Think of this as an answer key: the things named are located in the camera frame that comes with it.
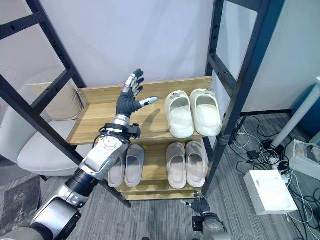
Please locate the robot left five-finger hand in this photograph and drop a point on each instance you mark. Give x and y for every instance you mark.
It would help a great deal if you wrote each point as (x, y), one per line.
(127, 103)

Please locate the robot right five-finger hand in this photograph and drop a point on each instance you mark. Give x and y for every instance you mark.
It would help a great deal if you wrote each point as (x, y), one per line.
(202, 206)

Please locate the robot left silver arm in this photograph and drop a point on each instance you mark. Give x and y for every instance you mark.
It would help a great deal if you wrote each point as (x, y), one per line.
(100, 157)

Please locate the wooden shelf board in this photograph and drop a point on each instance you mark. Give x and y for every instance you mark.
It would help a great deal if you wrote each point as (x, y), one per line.
(155, 165)
(100, 120)
(160, 196)

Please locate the grey-beige foam slipper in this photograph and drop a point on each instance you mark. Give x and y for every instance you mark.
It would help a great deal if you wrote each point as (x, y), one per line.
(176, 167)
(134, 167)
(117, 175)
(196, 165)

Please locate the cream foam slipper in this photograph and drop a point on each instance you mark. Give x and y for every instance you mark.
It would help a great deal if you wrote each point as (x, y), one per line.
(180, 117)
(206, 115)

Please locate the white square box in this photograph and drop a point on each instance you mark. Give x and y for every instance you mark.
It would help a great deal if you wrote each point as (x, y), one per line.
(268, 190)

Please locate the black power adapter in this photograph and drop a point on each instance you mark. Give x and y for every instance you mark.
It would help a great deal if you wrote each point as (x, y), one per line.
(253, 154)

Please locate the white power strip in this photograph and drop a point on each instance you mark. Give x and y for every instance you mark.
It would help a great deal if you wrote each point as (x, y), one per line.
(283, 172)

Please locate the beige upholstered armchair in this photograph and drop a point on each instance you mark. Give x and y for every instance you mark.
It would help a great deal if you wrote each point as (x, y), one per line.
(40, 155)

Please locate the white appliance box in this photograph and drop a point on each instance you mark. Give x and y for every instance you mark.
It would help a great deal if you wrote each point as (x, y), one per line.
(303, 156)

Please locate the white round pole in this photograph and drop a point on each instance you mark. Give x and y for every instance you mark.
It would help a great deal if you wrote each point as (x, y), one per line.
(297, 112)

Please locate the blue cabinet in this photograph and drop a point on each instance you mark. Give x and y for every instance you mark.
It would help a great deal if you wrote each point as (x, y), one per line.
(306, 117)

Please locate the dark grey floor mat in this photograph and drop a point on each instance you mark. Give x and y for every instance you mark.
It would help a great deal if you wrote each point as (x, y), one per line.
(21, 200)

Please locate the grey robot torso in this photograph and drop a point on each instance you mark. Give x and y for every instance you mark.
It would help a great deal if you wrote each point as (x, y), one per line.
(22, 233)

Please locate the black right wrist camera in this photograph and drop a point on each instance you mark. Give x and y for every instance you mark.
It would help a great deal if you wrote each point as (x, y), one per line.
(196, 223)

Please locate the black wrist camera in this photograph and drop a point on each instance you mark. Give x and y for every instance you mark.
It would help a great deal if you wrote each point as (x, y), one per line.
(133, 131)
(196, 223)

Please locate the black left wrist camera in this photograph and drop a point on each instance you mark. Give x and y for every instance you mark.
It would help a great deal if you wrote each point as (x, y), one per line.
(133, 131)

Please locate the black metal rack frame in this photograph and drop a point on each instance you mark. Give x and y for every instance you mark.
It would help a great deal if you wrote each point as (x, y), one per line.
(246, 75)

